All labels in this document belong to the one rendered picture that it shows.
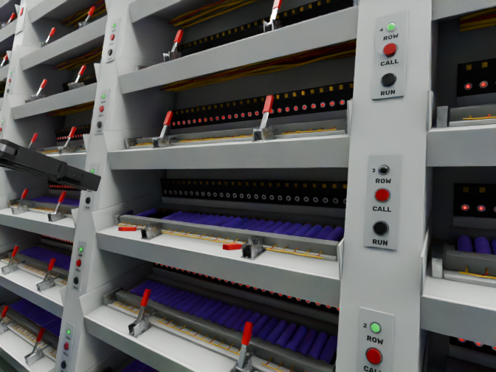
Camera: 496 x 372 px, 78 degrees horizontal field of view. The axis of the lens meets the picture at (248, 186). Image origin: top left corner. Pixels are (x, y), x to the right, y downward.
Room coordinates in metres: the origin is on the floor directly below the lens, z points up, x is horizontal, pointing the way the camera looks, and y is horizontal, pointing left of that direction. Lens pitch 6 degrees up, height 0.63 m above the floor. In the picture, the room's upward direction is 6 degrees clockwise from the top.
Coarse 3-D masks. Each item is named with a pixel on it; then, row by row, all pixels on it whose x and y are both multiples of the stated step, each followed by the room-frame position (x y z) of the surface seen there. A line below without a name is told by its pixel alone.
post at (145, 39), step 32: (128, 32) 0.77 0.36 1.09; (160, 32) 0.86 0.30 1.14; (96, 96) 0.81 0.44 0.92; (128, 96) 0.79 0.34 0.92; (160, 96) 0.88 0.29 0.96; (128, 128) 0.81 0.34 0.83; (96, 160) 0.79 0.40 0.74; (96, 192) 0.77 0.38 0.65; (128, 192) 0.83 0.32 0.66; (160, 192) 0.92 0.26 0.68; (96, 256) 0.77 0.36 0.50; (128, 256) 0.85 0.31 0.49; (64, 320) 0.81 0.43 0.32; (96, 352) 0.80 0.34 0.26
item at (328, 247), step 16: (144, 224) 0.74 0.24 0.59; (176, 224) 0.67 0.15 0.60; (192, 224) 0.65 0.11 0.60; (208, 240) 0.60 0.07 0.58; (224, 240) 0.58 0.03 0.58; (240, 240) 0.58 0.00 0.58; (272, 240) 0.54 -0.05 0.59; (288, 240) 0.52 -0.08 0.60; (304, 240) 0.51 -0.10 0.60; (320, 240) 0.50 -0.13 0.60
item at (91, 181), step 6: (72, 168) 0.54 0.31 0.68; (78, 168) 0.54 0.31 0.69; (84, 174) 0.55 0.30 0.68; (90, 174) 0.56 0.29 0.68; (66, 180) 0.53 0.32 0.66; (72, 180) 0.54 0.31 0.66; (84, 180) 0.55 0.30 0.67; (90, 180) 0.56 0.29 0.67; (96, 180) 0.57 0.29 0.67; (78, 186) 0.55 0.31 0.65; (84, 186) 0.56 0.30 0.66; (90, 186) 0.56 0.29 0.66; (96, 186) 0.57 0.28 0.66
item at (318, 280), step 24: (96, 216) 0.76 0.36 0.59; (120, 240) 0.71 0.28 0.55; (144, 240) 0.67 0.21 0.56; (168, 240) 0.65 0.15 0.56; (192, 240) 0.63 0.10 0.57; (168, 264) 0.63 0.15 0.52; (192, 264) 0.59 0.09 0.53; (216, 264) 0.55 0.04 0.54; (240, 264) 0.52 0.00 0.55; (264, 264) 0.49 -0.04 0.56; (288, 264) 0.48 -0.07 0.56; (312, 264) 0.48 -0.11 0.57; (336, 264) 0.47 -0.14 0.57; (264, 288) 0.51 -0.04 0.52; (288, 288) 0.48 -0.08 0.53; (312, 288) 0.45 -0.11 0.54; (336, 288) 0.43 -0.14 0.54
